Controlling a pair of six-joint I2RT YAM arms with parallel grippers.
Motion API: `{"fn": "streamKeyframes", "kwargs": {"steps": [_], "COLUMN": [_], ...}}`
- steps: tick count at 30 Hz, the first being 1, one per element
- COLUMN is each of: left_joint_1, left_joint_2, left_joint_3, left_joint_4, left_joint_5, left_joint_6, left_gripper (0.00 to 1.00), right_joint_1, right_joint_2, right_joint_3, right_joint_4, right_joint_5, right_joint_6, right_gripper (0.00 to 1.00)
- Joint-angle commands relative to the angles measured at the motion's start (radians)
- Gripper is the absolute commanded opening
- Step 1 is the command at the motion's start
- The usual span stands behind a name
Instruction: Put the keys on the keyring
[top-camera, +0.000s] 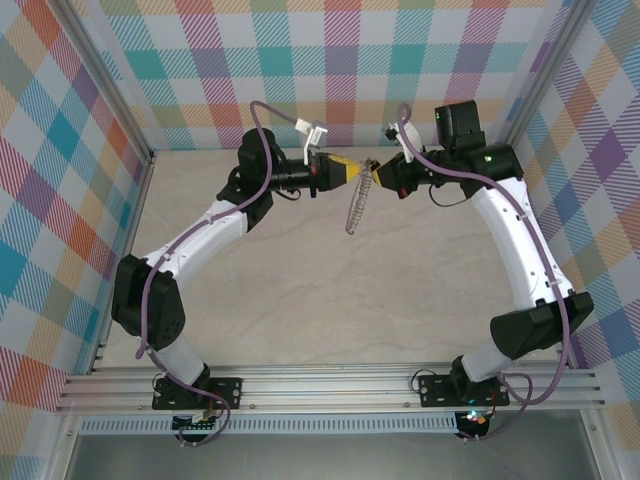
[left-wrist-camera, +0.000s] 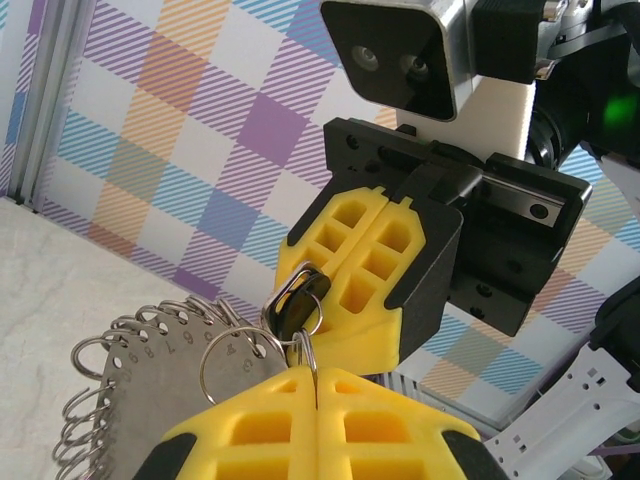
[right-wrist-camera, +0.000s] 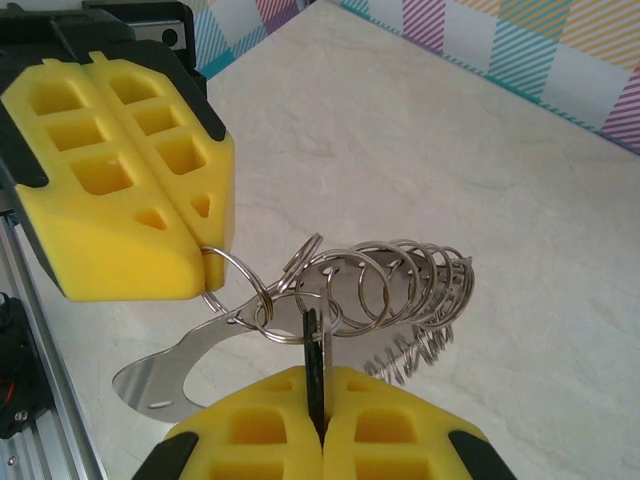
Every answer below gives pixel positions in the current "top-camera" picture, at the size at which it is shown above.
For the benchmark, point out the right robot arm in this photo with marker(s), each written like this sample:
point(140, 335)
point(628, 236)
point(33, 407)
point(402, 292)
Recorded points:
point(510, 235)

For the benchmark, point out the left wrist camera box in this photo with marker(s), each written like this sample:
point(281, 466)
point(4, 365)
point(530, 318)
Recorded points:
point(315, 132)

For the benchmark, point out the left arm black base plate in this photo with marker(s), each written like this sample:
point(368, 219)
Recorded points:
point(227, 392)

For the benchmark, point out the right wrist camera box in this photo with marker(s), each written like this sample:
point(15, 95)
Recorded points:
point(410, 137)

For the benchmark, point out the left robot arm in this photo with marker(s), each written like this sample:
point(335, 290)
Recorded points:
point(200, 240)

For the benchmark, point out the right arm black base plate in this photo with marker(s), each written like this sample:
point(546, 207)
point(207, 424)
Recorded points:
point(435, 390)

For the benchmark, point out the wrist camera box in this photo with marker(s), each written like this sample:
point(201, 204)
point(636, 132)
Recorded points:
point(410, 137)
point(315, 132)

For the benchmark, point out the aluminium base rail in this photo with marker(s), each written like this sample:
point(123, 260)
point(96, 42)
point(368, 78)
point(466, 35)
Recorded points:
point(325, 385)

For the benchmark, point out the aluminium side rail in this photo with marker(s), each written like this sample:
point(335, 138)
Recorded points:
point(526, 225)
point(132, 225)

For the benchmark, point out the grey metal shelf panel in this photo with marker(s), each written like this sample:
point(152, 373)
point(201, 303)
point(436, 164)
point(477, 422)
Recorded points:
point(325, 460)

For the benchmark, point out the aluminium frame post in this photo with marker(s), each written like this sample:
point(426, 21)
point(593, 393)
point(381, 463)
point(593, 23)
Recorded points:
point(540, 80)
point(100, 75)

